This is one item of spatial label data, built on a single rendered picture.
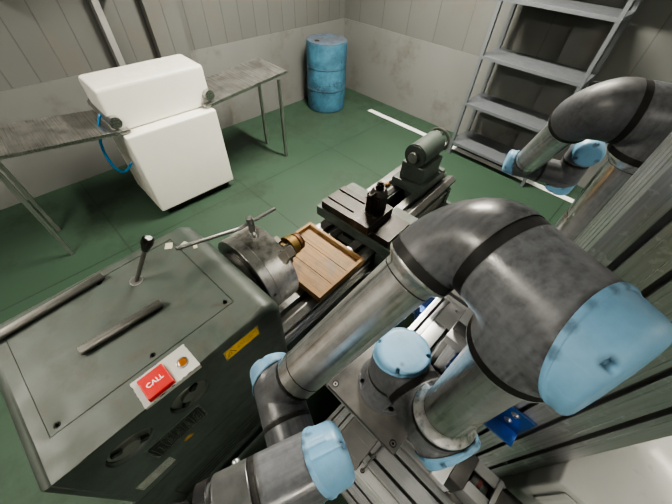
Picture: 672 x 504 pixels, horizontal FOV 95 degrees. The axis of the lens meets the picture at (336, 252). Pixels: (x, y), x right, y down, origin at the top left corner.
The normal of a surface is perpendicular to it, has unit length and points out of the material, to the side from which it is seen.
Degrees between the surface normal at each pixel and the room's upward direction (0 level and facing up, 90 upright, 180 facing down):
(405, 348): 7
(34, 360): 0
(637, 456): 0
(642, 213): 90
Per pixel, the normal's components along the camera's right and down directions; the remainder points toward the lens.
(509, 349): -0.89, 0.35
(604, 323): -0.35, -0.44
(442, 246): -0.79, 0.03
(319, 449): 0.01, -0.77
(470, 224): -0.65, -0.40
